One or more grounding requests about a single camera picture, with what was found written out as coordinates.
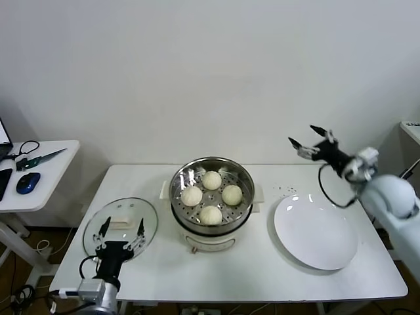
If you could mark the stainless steel steamer basket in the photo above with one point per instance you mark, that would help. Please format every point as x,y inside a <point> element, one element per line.
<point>249,197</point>

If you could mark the blue computer mouse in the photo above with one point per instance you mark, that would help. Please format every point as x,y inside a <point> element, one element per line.
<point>28,182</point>

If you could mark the black phone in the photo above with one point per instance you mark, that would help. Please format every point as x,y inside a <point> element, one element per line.
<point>4,183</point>

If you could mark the round glass pot lid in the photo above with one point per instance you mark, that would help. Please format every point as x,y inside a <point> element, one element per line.
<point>98,213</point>

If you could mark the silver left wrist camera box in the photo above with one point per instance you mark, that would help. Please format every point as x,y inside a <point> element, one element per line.
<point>90,289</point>

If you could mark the white side table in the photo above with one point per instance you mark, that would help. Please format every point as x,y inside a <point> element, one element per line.
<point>55,183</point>

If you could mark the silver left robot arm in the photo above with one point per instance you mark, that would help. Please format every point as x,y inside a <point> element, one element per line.
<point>110,300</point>

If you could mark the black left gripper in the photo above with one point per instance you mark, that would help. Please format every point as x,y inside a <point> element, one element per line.
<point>113,259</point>

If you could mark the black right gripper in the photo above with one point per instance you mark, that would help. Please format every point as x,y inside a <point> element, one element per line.
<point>333,154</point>

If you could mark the white round plate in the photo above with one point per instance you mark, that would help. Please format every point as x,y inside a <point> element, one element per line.
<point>311,233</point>

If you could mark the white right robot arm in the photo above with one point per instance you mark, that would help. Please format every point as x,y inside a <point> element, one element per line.
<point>390,197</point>

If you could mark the white table with label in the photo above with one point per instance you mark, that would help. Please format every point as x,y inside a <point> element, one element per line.
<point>411,129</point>

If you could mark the white electric cooker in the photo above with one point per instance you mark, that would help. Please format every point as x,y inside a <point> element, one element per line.
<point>213,243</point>

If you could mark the white steamed baozi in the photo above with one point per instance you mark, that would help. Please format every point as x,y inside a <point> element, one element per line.
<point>211,180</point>
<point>211,215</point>
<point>192,196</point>
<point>232,195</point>

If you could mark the black laptop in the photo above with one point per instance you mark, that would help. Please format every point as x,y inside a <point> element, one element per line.
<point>4,146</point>

